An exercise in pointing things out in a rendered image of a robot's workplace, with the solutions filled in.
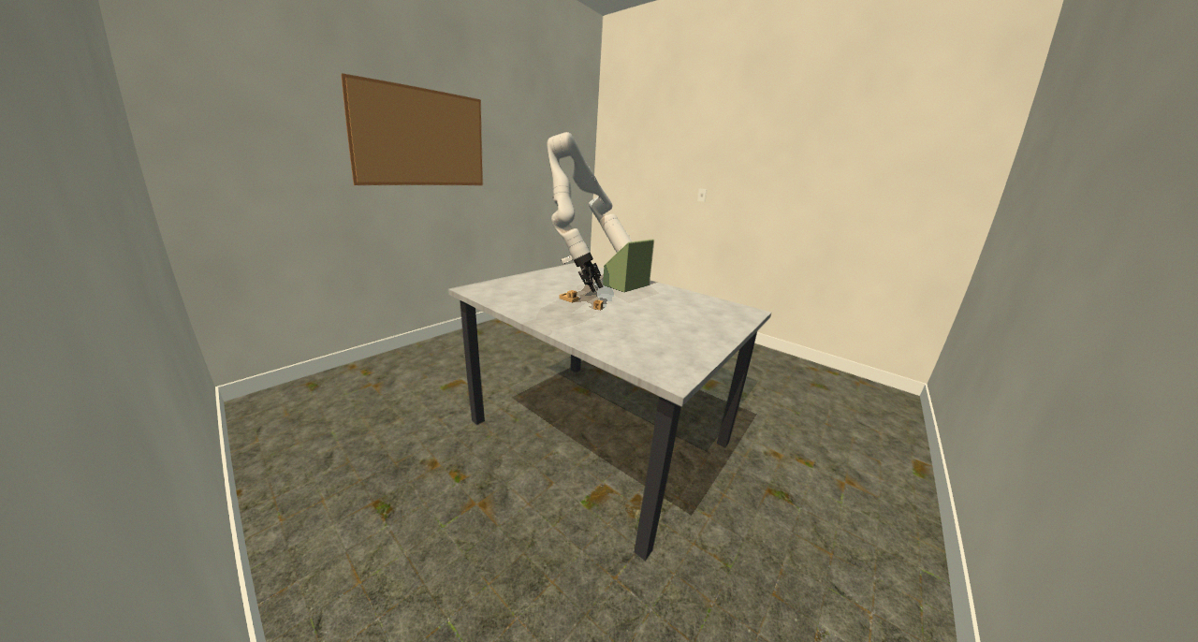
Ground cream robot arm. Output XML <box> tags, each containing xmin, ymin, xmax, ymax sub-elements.
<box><xmin>547</xmin><ymin>133</ymin><xmax>631</xmax><ymax>264</ymax></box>

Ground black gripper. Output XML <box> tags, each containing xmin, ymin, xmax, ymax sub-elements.
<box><xmin>574</xmin><ymin>252</ymin><xmax>603</xmax><ymax>293</ymax></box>

